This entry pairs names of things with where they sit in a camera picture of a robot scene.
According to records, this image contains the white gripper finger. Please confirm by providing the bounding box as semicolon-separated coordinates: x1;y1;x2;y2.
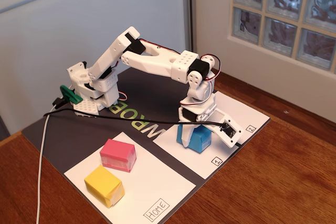
196;118;214;130
181;123;196;148

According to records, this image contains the white cable with black plug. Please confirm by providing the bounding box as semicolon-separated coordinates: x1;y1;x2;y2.
35;97;65;224

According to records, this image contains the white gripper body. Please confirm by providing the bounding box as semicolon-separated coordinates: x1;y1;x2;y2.
178;91;218;125

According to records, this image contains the wrist camera in white mount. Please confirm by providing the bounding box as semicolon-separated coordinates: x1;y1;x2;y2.
208;110;244;148

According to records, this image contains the blue box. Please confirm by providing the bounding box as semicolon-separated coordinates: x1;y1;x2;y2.
176;123;212;154

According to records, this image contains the white paper sheet marked home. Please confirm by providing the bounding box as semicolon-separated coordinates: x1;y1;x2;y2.
64;131;197;224

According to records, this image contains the grey metal door frame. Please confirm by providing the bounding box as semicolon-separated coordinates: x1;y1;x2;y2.
181;0;197;51

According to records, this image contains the yellow box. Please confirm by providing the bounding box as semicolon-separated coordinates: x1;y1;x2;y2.
83;165;125;209

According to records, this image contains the pink box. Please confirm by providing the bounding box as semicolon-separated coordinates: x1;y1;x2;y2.
99;138;137;173

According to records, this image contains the white paper sheet marked 2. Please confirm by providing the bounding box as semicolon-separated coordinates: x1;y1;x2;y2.
214;91;271;145

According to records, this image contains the white paper sheet marked 1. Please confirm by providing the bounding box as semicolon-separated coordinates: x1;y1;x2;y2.
152;121;239;180

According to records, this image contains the thin black camera cable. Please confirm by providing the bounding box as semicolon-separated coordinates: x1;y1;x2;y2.
43;108;226;128

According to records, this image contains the green clamp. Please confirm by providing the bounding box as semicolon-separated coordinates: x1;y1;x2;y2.
59;84;83;104

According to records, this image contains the dark grey mat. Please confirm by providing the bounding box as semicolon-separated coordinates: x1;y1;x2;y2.
21;66;271;224

